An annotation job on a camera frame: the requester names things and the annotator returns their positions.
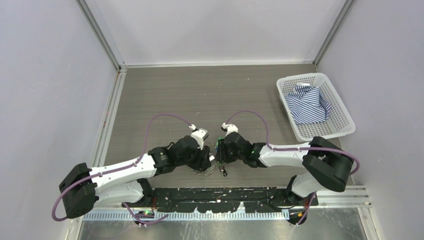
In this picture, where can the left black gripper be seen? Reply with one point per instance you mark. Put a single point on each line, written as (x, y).
(203, 161)

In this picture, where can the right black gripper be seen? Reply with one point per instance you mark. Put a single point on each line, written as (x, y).
(222, 155)

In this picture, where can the black key tag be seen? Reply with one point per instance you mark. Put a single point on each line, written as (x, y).
(223, 171)

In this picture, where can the numbered metal key ring disc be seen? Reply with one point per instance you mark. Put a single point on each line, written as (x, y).
(213, 162)

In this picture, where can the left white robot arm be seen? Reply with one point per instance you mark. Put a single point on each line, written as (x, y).
(86, 188)

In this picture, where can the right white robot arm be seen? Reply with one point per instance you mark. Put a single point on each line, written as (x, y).
(326, 167)

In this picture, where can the green key tag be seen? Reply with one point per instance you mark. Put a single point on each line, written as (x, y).
(218, 142)

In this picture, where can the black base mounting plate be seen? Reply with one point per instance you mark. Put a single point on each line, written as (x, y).
(222, 200)

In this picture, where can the blue striped shirt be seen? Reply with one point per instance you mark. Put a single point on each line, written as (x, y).
(307, 104)

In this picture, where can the white plastic basket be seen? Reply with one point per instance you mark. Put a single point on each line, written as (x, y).
(339, 122)

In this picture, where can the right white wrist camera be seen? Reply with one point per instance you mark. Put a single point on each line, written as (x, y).
(229, 128)

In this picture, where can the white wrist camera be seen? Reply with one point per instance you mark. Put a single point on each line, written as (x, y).
(229, 128)
(199, 134)

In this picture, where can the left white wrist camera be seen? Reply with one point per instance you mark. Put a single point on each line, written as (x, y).
(199, 134)

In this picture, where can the aluminium frame rail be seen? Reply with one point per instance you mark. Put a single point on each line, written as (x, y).
(106, 129)

